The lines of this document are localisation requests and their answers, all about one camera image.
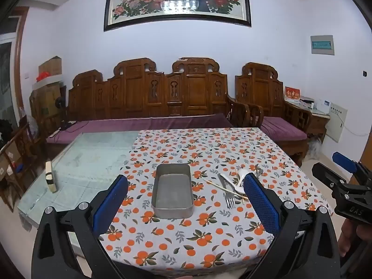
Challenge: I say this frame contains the stacked cardboard boxes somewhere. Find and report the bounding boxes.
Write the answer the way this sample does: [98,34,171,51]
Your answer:
[30,82,67,124]

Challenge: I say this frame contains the purple sofa cushion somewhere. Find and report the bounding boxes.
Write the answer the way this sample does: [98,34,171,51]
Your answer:
[46,114,233,145]

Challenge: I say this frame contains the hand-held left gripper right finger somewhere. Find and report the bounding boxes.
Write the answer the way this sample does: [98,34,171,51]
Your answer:
[242,173,340,279]

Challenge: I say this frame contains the white plastic ladle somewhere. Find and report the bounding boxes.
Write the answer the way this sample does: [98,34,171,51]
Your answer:
[237,169,255,186]

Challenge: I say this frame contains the white wall cabinet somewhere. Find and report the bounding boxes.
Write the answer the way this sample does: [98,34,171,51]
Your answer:
[325,102,348,143]

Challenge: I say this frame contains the brown cardboard box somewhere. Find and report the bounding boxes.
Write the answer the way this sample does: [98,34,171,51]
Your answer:
[38,56,63,77]

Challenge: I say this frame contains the purple armchair cushion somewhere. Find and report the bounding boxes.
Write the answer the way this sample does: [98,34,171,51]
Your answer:
[262,116,308,142]

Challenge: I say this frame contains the wooden side table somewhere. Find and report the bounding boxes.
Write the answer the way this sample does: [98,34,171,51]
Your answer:
[286,105,331,144]

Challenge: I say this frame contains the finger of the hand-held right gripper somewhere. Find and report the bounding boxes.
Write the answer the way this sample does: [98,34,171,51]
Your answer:
[312,163,353,192]
[332,152,372,184]

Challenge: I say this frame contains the wall electrical panel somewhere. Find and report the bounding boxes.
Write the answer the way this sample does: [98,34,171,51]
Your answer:
[310,35,335,55]

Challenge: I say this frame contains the rectangular metal container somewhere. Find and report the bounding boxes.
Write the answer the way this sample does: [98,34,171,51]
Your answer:
[151,163,195,219]

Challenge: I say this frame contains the white slim-handled spoon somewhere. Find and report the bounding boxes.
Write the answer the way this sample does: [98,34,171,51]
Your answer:
[220,173,245,194]

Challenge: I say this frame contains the wooden chair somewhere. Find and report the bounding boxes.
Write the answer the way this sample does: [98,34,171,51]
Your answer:
[0,122,40,213]

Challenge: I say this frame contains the framed floral painting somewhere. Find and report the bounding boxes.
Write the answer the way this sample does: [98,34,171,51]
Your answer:
[104,0,252,32]

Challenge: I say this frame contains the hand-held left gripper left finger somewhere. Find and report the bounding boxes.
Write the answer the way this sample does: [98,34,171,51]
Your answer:
[31,175,130,279]

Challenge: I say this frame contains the carved wooden sofa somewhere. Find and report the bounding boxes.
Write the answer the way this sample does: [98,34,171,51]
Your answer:
[66,57,251,129]

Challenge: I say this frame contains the person's right hand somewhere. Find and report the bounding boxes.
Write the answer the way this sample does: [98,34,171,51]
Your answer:
[339,218,372,258]

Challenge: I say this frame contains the orange print tablecloth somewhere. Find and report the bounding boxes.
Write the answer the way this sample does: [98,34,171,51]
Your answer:
[99,128,335,271]

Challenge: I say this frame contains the black electric fan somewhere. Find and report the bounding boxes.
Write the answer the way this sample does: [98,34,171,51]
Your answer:
[55,96,76,131]

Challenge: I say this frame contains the white boxes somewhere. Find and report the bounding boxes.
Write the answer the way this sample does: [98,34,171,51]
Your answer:
[299,96,332,114]

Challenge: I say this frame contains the carved wooden armchair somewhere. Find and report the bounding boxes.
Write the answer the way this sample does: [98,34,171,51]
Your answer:
[235,62,309,166]

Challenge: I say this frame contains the red gift box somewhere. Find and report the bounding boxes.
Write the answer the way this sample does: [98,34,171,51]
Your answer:
[285,86,300,101]

